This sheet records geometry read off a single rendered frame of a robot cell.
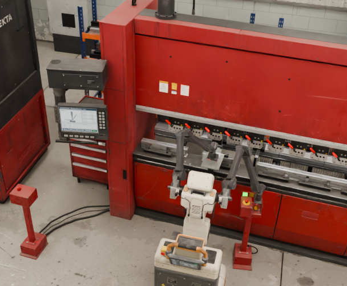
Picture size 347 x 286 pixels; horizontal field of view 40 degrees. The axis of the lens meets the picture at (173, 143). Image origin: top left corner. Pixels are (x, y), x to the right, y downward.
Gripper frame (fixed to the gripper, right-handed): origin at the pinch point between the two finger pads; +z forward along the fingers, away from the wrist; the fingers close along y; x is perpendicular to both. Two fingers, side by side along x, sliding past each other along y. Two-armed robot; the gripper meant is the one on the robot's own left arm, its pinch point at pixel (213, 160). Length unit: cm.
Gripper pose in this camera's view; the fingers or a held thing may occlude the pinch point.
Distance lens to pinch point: 472.3
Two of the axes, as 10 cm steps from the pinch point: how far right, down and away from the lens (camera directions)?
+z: 1.2, 4.6, 8.8
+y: -9.5, -2.0, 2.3
